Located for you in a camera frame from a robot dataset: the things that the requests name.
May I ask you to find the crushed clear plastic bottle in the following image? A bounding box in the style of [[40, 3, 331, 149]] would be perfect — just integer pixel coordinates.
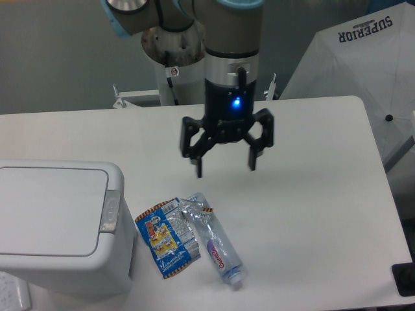
[[180, 192, 244, 288]]

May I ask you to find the white push-lid trash can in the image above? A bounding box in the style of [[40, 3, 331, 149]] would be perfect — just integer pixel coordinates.
[[1, 159, 137, 295]]

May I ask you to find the blue snack wrapper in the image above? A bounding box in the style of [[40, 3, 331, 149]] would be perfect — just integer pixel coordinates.
[[135, 198, 200, 279]]

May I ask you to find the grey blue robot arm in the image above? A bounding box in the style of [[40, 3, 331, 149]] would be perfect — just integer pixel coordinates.
[[102, 1, 274, 175]]

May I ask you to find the white metal base frame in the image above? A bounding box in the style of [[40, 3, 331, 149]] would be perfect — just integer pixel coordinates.
[[112, 73, 279, 109]]

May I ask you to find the black device at table edge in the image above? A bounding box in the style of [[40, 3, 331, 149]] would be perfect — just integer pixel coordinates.
[[392, 262, 414, 297]]

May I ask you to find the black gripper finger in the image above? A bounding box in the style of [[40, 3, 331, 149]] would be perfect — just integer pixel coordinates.
[[180, 116, 220, 178], [244, 108, 274, 171]]

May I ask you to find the white umbrella with lettering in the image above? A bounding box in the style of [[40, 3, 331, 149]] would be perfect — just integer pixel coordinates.
[[281, 2, 414, 167]]

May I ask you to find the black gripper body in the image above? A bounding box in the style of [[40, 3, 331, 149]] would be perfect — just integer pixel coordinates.
[[204, 80, 256, 144]]

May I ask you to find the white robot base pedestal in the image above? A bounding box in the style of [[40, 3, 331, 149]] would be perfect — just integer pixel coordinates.
[[141, 22, 205, 106]]

